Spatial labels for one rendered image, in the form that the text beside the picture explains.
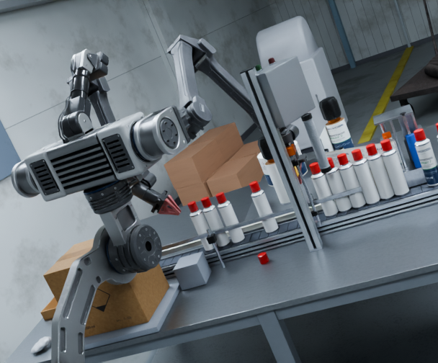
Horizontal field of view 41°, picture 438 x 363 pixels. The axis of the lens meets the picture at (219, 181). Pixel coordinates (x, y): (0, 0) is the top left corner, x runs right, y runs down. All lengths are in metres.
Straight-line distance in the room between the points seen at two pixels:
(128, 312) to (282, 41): 4.66
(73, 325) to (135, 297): 0.36
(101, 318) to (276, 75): 1.02
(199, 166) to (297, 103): 3.50
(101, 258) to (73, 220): 3.38
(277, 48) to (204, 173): 1.67
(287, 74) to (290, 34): 4.37
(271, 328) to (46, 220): 3.31
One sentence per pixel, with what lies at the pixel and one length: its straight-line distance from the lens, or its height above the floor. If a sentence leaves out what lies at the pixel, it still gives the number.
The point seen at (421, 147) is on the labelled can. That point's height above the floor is 1.03.
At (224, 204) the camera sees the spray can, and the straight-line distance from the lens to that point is 2.23.
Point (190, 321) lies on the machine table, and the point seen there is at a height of 0.83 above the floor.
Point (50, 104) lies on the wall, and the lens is 5.38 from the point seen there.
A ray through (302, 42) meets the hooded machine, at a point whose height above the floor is 1.12.
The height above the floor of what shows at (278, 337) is 0.69.
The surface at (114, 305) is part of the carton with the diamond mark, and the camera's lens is 2.08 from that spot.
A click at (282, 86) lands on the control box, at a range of 1.95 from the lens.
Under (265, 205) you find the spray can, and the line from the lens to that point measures 2.21.
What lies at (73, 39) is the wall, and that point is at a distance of 5.93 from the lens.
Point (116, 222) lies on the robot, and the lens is 1.81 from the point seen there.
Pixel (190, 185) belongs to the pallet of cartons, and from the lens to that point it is 5.49.
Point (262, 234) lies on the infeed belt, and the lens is 2.27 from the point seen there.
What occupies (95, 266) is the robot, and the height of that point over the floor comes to 1.16.
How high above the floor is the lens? 1.69
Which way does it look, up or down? 14 degrees down
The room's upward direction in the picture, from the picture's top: 23 degrees counter-clockwise
